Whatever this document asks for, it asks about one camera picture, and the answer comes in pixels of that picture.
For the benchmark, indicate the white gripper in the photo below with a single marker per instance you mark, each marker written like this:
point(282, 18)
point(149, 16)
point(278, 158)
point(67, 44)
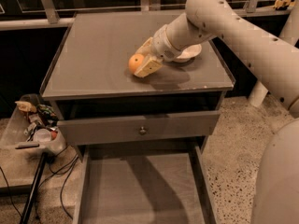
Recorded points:
point(163, 45)

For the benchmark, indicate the orange fruit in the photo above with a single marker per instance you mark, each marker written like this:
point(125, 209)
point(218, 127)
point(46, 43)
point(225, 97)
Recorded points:
point(134, 62)

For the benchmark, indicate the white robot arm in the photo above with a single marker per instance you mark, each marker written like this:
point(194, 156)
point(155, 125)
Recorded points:
point(273, 61)

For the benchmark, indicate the grey drawer cabinet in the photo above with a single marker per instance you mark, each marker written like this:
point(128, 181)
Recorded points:
point(89, 77)

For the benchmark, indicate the round metal drawer knob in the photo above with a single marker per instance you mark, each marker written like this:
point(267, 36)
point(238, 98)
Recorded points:
point(142, 130)

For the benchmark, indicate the grey top drawer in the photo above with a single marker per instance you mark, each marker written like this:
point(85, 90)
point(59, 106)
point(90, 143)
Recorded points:
point(79, 132)

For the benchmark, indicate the grey open middle drawer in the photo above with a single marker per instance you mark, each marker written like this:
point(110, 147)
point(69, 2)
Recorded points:
point(144, 187)

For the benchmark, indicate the white paper bowl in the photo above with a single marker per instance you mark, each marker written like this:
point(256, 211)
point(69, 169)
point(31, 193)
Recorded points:
point(189, 53)

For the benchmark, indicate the green snack bag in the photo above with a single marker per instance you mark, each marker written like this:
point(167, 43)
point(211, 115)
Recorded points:
point(47, 112)

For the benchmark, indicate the white cup in bin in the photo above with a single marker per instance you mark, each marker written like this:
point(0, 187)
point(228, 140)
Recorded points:
point(42, 135)

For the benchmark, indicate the tan crumpled item in bin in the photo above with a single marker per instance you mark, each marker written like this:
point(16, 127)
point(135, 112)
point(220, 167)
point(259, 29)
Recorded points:
point(26, 106)

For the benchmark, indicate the clear plastic bin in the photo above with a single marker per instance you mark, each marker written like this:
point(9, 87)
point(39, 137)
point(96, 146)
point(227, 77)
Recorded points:
point(21, 128)

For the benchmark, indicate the yellow object on ledge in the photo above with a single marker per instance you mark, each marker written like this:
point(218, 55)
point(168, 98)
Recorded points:
point(282, 4)

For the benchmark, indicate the metal railing ledge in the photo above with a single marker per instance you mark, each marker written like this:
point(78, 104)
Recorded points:
point(65, 22)

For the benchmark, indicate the black metal stand leg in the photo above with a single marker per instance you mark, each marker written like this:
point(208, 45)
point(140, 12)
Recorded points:
point(26, 213)

